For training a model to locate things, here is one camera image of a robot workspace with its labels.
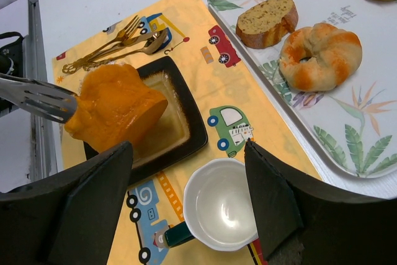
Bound right gripper silver slotted tong finger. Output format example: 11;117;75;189
1;74;78;124

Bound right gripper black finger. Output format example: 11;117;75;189
244;141;396;264
1;141;133;264

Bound large orange muffin bread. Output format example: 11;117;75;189
65;64;168;153

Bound orange twisted bagel bread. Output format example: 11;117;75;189
279;23;362;92

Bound sliced bread piece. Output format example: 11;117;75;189
236;0;298;49

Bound green mug white inside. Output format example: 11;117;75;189
164;158;258;251

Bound gold fork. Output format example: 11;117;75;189
62;15;140;74

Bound white floral serving tray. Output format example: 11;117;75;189
207;0;396;178

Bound gold spoon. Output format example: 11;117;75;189
83;29;167;71

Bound square black brown plate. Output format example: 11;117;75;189
83;55;209;187

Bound yellow vehicle print placemat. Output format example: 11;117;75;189
52;0;319;264

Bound aluminium frame rail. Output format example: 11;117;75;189
26;0;60;182

